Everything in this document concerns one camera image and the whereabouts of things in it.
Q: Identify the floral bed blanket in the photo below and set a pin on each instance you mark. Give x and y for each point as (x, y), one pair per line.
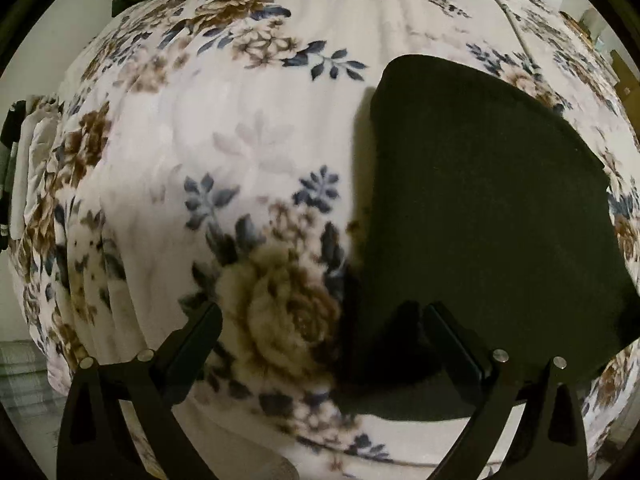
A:
(200, 150)

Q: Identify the folded black grey striped garment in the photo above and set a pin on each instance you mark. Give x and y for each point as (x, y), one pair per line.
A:
(9, 175)

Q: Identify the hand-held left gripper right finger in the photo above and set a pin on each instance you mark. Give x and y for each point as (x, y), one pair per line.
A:
(452, 347)

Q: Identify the dark green striped sweater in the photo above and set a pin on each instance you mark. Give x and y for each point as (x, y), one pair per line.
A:
(475, 200)

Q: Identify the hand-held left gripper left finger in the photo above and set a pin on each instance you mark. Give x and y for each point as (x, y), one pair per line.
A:
(197, 345)

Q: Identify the folded white cloth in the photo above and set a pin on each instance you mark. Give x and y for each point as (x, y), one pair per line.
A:
(40, 160)

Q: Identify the grey checked cloth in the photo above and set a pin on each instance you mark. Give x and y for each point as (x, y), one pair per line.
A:
(25, 375)

